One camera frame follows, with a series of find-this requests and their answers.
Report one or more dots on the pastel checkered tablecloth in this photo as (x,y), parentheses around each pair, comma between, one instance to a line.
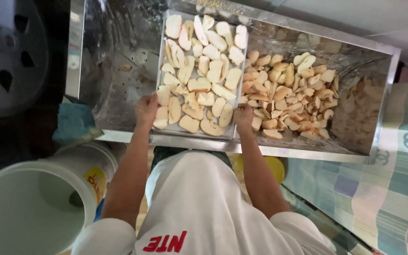
(384,191)

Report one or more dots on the pile of browned fruit slices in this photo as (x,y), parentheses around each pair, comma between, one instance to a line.
(289,99)

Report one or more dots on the grey disc with holes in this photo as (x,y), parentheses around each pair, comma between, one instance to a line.
(9,60)

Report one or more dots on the person's white shirt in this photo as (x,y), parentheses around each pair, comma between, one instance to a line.
(197,205)

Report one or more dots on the teal cloth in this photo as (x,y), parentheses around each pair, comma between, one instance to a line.
(73,122)

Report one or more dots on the stainless steel trough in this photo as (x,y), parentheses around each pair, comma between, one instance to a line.
(119,42)

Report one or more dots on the yellow round plastic object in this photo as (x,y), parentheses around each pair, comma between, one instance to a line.
(275,168)

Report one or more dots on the person's right fingers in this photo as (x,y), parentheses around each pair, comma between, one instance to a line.
(241,108)

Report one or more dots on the person's right hand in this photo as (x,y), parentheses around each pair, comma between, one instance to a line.
(243,118)

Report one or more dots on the heap of pale fruit slices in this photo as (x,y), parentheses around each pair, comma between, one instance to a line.
(204,70)

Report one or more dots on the person's left fingers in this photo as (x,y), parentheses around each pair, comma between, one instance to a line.
(153,97)

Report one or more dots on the person's left hand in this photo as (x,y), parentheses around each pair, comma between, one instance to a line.
(145,112)

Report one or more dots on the white plastic bucket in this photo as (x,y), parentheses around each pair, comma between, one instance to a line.
(30,212)

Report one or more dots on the single stray fruit slice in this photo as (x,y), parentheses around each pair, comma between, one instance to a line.
(125,66)

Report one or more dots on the rectangular metal tray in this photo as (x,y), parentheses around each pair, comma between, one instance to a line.
(193,135)

